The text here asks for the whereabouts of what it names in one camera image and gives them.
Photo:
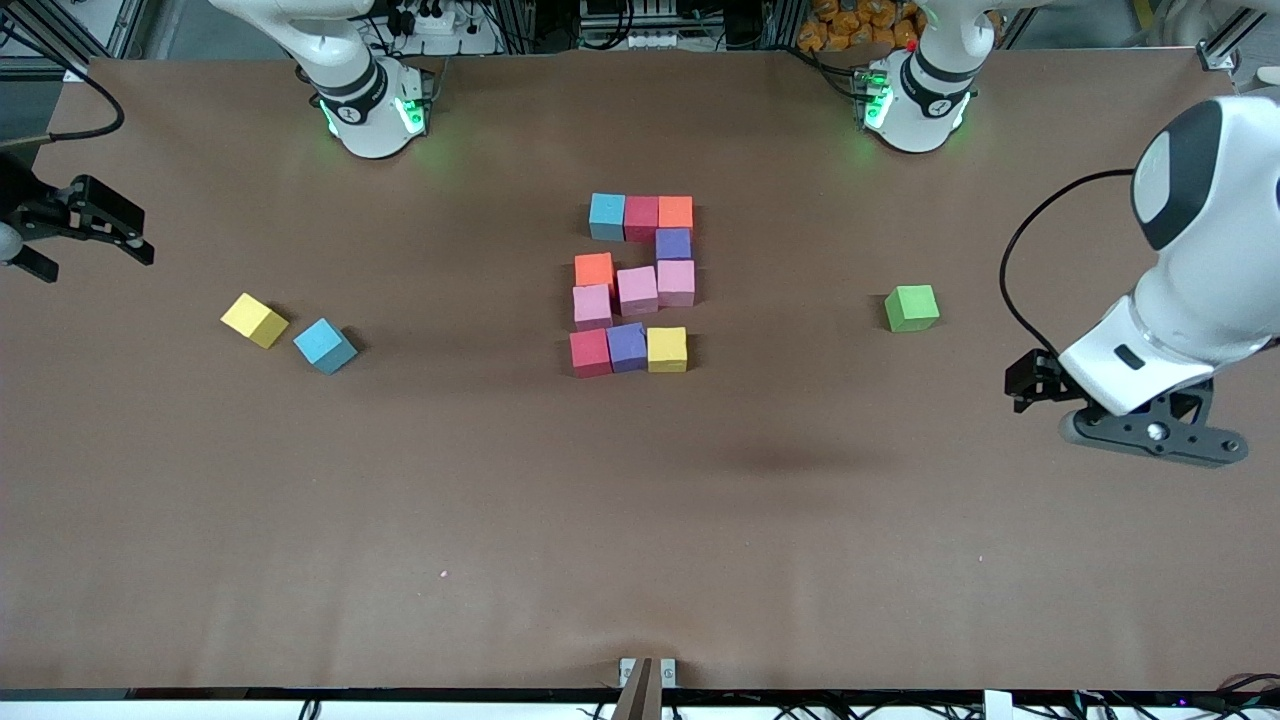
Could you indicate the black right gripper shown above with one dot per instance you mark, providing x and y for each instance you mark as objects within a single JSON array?
[{"x": 30, "y": 211}]

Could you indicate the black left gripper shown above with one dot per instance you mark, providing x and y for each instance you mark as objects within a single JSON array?
[{"x": 1035, "y": 378}]

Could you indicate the yellow foam cube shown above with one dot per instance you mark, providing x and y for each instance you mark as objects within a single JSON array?
[
  {"x": 252, "y": 318},
  {"x": 667, "y": 349}
]

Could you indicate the light pink foam cube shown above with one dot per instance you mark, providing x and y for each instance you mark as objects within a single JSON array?
[
  {"x": 676, "y": 283},
  {"x": 637, "y": 290},
  {"x": 592, "y": 306}
]

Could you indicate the purple foam cube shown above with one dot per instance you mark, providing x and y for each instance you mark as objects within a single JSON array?
[
  {"x": 673, "y": 244},
  {"x": 627, "y": 346}
]

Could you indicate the orange foam cube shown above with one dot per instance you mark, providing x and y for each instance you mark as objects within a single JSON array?
[
  {"x": 675, "y": 211},
  {"x": 594, "y": 269}
]

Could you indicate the red foam cube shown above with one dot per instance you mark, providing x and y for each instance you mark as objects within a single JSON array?
[
  {"x": 590, "y": 352},
  {"x": 641, "y": 218}
]

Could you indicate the light blue foam cube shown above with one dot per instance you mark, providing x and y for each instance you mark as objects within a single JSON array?
[
  {"x": 607, "y": 216},
  {"x": 322, "y": 342}
]

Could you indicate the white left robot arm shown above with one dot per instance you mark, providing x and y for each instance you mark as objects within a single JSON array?
[{"x": 1210, "y": 280}]

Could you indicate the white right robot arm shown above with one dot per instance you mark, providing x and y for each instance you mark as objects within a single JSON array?
[{"x": 370, "y": 110}]

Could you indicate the green foam cube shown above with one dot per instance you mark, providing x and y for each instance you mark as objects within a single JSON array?
[{"x": 910, "y": 306}]

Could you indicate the orange snack bag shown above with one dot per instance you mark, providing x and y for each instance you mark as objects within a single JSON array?
[{"x": 850, "y": 20}]

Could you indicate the white power strip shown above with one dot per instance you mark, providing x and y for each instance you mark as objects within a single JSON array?
[
  {"x": 432, "y": 22},
  {"x": 655, "y": 40}
]

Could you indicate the large table cover sheet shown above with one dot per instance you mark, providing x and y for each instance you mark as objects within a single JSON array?
[{"x": 640, "y": 550}]

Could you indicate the aluminium frame beam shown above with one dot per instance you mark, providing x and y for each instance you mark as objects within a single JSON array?
[
  {"x": 130, "y": 25},
  {"x": 1218, "y": 58}
]

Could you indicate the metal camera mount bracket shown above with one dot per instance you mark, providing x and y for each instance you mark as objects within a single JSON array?
[{"x": 648, "y": 675}]

